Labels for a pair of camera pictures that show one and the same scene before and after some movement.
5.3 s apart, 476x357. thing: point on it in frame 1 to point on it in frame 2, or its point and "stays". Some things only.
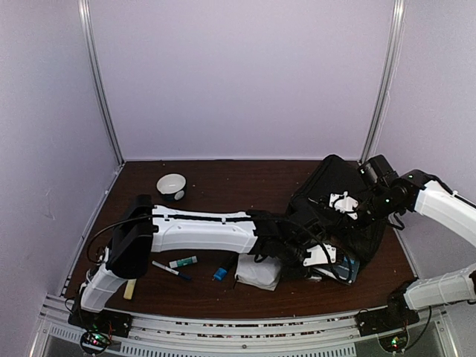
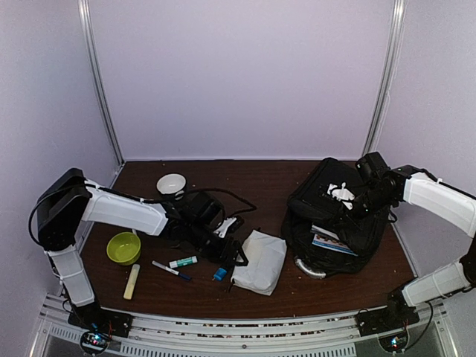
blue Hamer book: x=346 y=271 to x=322 y=230
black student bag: x=327 y=202 stays
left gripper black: x=286 y=265 to x=226 y=255
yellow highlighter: x=129 y=288 stays
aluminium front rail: x=309 y=335 stays
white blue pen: x=171 y=270 stays
